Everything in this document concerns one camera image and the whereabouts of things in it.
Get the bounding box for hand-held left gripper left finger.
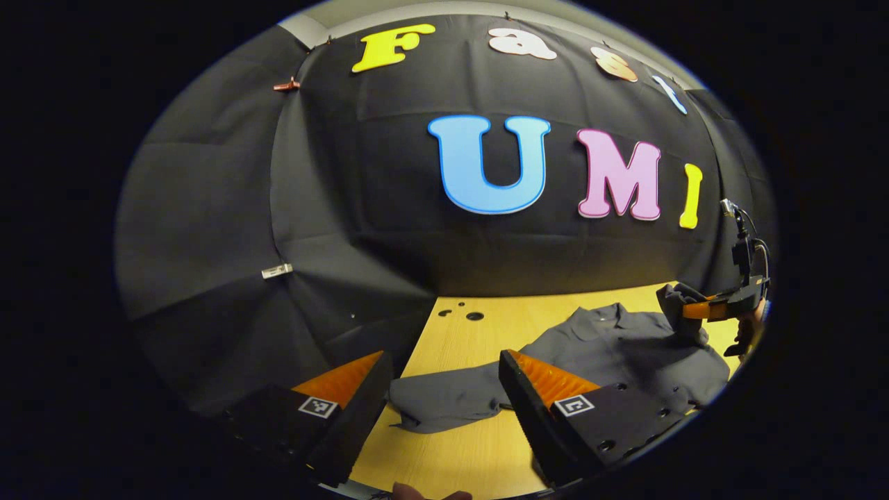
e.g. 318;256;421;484
226;351;394;488

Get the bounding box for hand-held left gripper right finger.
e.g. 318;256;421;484
499;349;688;488

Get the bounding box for dark grey shirt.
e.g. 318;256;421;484
389;281;731;435

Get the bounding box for black backdrop cloth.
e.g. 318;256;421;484
115;7;779;417

